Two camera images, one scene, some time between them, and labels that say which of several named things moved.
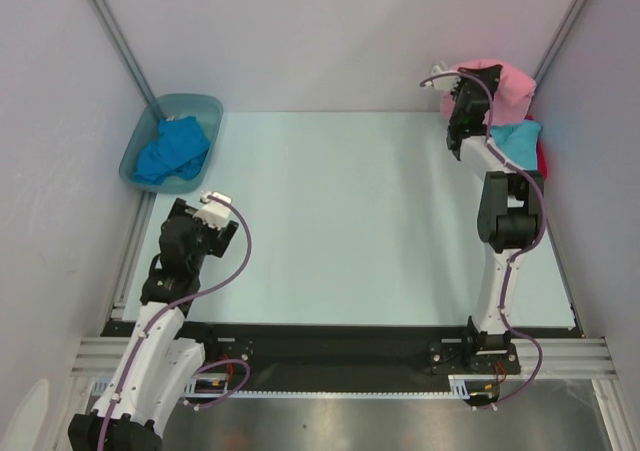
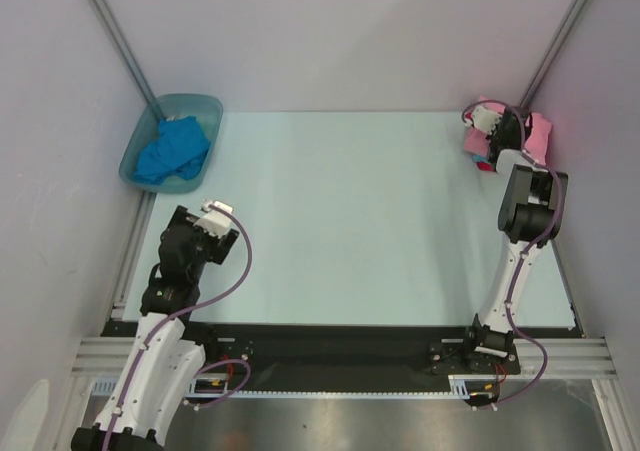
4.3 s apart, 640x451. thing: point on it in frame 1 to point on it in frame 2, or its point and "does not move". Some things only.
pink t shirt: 513,96 to 536,145
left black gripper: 218,239 does not move
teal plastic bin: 207,109 does not move
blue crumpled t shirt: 179,152 does not move
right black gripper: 470,94 to 503,134
